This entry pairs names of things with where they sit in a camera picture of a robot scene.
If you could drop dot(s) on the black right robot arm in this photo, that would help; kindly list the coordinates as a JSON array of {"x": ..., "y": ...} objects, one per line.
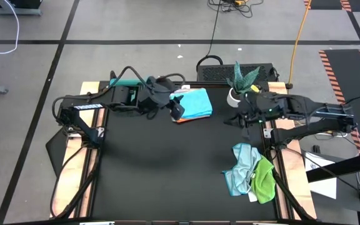
[{"x": 311, "y": 115}]

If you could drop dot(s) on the black perforated computer case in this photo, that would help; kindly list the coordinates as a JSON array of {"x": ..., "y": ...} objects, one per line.
[{"x": 214, "y": 73}]

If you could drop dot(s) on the green microfiber towel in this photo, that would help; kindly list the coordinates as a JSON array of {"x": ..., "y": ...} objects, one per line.
[{"x": 263, "y": 184}]

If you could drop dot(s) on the black table clamp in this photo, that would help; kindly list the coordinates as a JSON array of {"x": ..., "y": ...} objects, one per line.
[{"x": 113, "y": 75}]

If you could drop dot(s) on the teal plastic tray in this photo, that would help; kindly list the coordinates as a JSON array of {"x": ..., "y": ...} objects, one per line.
[{"x": 127, "y": 82}]

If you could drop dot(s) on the green plant in white pot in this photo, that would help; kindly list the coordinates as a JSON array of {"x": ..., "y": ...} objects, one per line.
[{"x": 241, "y": 76}]

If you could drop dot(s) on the small white towel label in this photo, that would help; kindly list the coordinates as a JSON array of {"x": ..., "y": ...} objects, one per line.
[{"x": 252, "y": 175}]

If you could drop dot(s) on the light blue teal-edged towel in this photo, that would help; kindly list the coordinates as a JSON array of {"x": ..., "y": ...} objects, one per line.
[{"x": 242, "y": 168}]

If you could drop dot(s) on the large hazard-striped floor mat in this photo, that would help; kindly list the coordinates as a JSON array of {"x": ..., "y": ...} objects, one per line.
[{"x": 345, "y": 78}]

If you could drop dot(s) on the wooden side board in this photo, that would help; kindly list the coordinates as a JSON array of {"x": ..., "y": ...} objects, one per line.
[
  {"x": 73, "y": 175},
  {"x": 278, "y": 89}
]

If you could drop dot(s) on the small black block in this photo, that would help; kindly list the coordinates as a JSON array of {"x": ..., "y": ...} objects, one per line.
[{"x": 316, "y": 149}]

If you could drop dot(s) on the bright blue microfiber towel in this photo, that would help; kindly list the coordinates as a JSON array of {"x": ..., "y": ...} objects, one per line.
[{"x": 194, "y": 103}]

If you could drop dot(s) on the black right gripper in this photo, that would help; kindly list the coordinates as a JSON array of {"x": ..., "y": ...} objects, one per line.
[{"x": 249, "y": 107}]

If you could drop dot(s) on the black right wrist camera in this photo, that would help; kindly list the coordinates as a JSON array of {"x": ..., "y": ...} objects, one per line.
[{"x": 270, "y": 109}]

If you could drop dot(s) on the white paper sheet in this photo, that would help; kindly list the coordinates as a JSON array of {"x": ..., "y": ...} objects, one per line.
[{"x": 323, "y": 187}]

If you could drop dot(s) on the orange microfiber towel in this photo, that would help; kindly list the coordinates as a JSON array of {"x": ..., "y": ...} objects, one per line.
[{"x": 192, "y": 119}]

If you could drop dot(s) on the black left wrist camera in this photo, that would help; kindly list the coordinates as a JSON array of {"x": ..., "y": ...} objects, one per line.
[{"x": 127, "y": 97}]

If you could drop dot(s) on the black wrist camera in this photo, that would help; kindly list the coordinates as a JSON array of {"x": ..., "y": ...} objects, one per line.
[
  {"x": 127, "y": 97},
  {"x": 270, "y": 109}
]

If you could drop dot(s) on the white paper hang tag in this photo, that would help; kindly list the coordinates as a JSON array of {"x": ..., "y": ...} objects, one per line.
[
  {"x": 185, "y": 87},
  {"x": 252, "y": 197}
]

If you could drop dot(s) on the grey desk foot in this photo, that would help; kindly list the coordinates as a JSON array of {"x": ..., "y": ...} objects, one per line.
[{"x": 11, "y": 12}]

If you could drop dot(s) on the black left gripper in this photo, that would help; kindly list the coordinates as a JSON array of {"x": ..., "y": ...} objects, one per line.
[{"x": 156, "y": 95}]

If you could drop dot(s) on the black flat panel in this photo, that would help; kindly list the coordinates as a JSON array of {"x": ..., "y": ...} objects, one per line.
[{"x": 55, "y": 153}]

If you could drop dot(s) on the small yellow tag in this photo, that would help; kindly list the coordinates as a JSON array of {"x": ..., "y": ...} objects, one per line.
[{"x": 255, "y": 88}]

